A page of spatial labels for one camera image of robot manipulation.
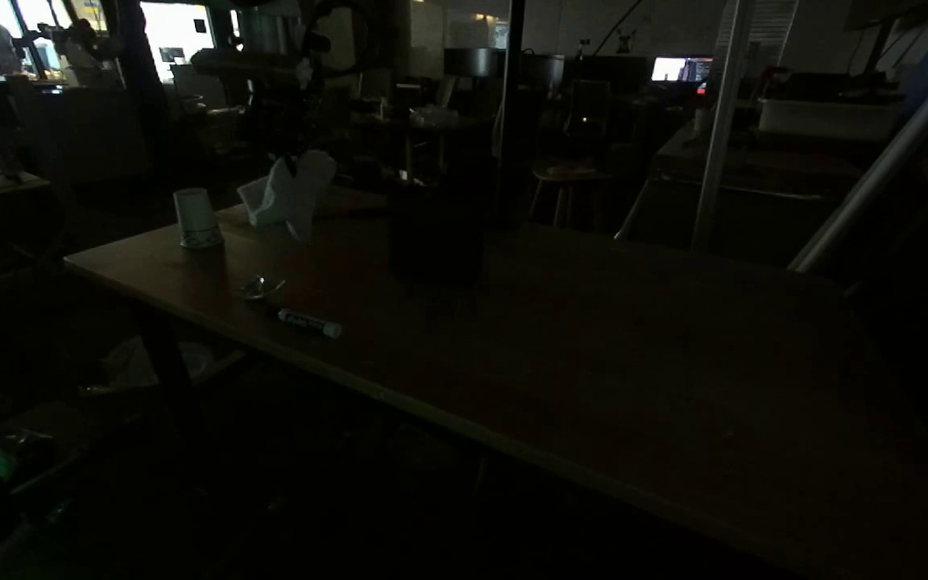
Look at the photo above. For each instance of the white cup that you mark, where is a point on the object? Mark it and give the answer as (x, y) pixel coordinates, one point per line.
(195, 219)

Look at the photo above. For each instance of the white towel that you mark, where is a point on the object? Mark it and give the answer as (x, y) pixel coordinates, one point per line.
(287, 196)

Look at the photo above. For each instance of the white marker pen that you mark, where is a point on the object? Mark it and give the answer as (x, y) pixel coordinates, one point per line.
(314, 323)

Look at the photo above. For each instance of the dark open box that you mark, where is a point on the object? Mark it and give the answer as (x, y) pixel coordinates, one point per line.
(434, 232)

